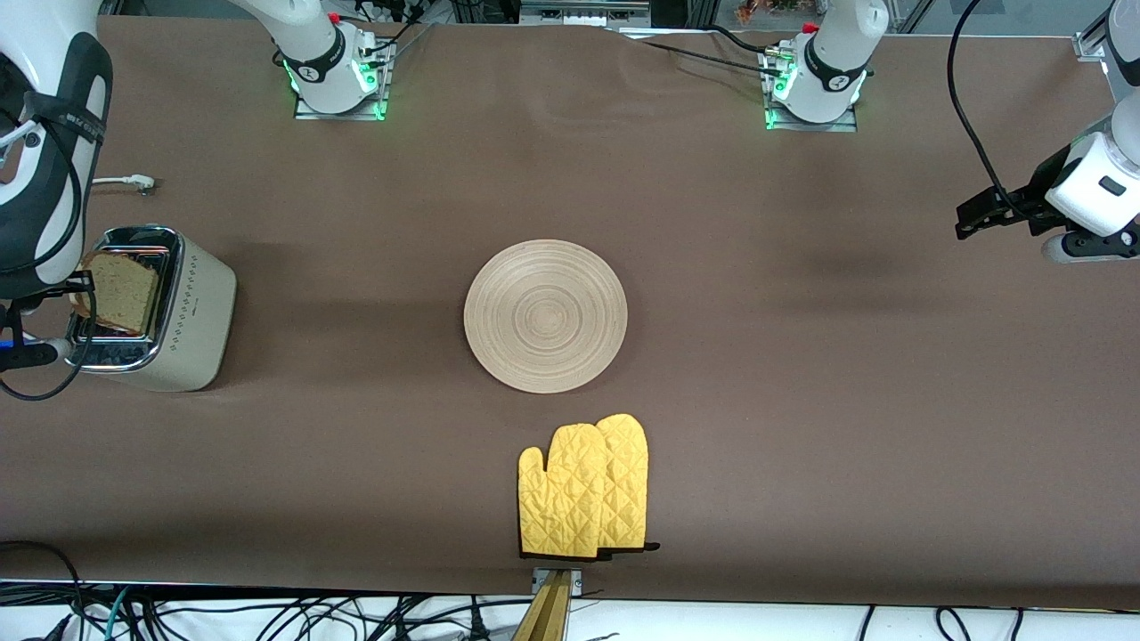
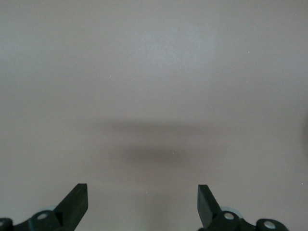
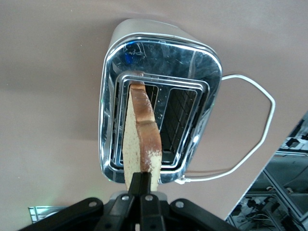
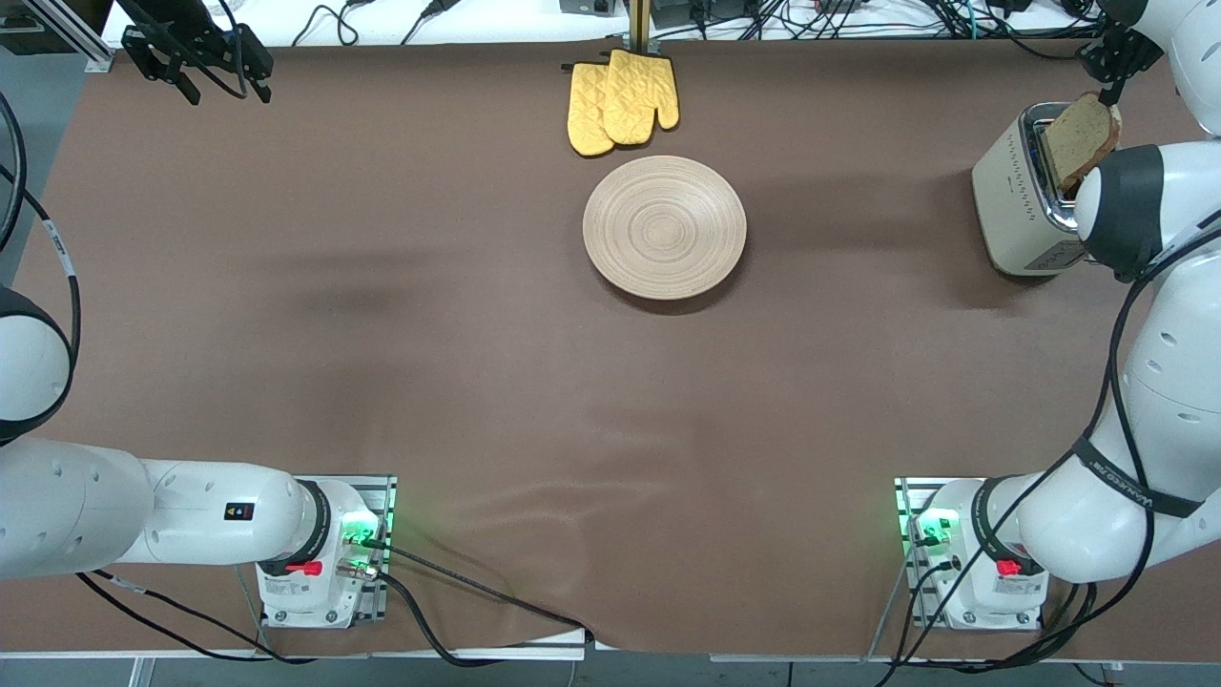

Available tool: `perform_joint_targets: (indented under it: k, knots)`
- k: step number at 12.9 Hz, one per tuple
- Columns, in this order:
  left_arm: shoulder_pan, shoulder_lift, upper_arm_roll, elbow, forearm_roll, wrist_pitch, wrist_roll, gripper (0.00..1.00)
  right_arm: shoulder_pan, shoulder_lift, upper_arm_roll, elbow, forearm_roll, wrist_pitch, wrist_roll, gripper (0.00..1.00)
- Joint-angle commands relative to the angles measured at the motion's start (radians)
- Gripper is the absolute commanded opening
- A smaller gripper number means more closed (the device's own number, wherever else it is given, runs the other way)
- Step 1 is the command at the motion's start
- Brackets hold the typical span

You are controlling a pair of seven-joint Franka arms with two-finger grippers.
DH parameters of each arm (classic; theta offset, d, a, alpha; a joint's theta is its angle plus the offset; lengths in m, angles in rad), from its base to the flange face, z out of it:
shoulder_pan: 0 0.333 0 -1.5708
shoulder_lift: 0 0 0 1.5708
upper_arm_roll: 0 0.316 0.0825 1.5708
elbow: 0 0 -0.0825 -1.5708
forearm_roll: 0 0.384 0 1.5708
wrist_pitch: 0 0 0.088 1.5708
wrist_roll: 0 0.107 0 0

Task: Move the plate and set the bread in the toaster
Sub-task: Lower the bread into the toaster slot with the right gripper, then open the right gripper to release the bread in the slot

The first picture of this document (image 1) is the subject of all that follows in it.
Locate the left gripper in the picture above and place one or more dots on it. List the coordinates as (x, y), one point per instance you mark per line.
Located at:
(1036, 190)

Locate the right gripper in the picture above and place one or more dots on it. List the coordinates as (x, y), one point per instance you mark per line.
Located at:
(85, 279)

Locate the slice of brown bread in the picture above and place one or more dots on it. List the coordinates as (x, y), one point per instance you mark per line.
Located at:
(120, 294)

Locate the round light wooden plate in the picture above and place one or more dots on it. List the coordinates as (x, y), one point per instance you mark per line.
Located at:
(545, 316)

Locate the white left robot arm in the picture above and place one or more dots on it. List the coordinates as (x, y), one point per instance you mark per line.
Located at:
(828, 71)

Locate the cream and chrome toaster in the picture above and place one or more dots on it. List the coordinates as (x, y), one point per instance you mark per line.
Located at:
(200, 312)

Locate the colourful toy pile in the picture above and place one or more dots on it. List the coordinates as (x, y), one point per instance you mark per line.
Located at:
(775, 9)

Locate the brown table cover sheet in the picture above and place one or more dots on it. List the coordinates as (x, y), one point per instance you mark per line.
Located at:
(401, 490)

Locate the yellow quilted oven mitt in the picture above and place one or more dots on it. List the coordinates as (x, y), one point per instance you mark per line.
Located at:
(561, 499)
(628, 481)

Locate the grey metal equipment box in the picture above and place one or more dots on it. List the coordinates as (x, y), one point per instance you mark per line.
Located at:
(583, 11)

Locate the yellow wooden bar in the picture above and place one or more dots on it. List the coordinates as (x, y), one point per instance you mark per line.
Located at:
(545, 619)

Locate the aluminium frame corner profile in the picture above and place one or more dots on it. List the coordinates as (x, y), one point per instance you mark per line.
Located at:
(109, 7)
(1091, 44)

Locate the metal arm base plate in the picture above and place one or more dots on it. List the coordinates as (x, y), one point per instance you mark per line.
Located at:
(810, 127)
(383, 85)

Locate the small metal mount bracket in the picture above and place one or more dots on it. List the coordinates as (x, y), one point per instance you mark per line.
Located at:
(574, 580)

